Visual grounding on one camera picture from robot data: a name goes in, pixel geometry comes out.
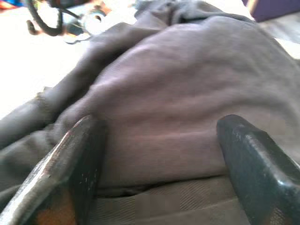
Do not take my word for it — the white round object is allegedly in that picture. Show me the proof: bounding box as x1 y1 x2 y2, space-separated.
82 13 111 36

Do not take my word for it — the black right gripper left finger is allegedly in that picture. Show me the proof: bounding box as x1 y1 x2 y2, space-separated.
0 114 109 225

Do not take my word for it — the purple box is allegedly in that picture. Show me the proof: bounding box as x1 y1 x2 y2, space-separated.
242 0 300 23

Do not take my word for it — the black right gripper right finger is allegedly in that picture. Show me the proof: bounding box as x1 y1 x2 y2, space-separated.
216 114 300 225

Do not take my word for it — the grey brown cloth garment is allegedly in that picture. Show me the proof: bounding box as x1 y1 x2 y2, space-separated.
0 0 300 225

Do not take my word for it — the black cable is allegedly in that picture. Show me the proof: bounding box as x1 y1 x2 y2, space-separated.
26 0 82 37

